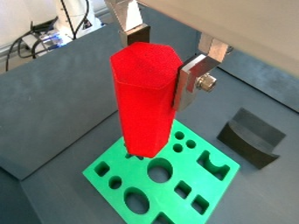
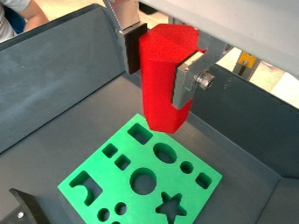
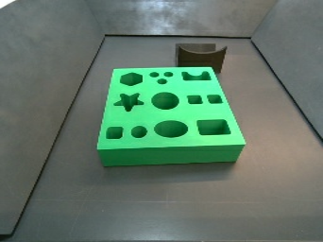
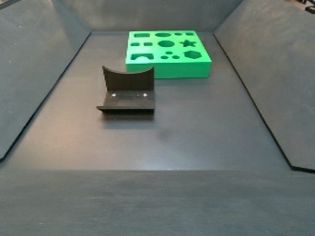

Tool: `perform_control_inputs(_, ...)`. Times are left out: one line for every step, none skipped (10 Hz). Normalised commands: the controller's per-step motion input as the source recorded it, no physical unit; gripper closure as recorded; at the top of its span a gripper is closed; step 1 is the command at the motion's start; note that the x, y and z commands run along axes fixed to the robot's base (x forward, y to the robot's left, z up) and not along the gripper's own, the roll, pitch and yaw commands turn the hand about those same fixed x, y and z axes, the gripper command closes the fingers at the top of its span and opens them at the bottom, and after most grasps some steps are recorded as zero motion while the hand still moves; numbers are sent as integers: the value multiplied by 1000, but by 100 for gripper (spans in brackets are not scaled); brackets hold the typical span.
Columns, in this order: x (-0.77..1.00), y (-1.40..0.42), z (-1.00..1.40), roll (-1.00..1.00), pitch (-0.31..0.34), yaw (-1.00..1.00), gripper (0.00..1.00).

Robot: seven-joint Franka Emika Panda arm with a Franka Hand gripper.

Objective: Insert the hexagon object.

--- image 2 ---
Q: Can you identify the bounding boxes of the yellow and black stand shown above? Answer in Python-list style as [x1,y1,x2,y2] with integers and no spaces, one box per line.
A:
[233,52,261,80]

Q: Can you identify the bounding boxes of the red hexagon prism block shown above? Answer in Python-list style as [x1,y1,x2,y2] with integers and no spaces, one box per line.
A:
[139,24,202,133]

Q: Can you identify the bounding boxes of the green shape sorter board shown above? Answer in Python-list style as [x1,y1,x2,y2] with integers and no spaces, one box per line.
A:
[59,115,222,224]

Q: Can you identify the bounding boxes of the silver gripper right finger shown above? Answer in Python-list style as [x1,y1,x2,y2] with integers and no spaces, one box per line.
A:
[172,31,233,109]

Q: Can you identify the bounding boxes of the black bracket with screw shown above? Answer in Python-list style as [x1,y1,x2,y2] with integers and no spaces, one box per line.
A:
[0,188,51,224]

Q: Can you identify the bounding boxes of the grey tray bin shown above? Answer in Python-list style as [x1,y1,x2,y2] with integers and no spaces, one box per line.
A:
[0,4,299,224]

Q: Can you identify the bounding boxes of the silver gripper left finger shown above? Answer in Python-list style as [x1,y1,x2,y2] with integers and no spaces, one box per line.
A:
[103,0,147,74]

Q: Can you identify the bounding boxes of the person in white shirt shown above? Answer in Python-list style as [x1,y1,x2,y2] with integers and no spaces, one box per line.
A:
[0,0,48,43]

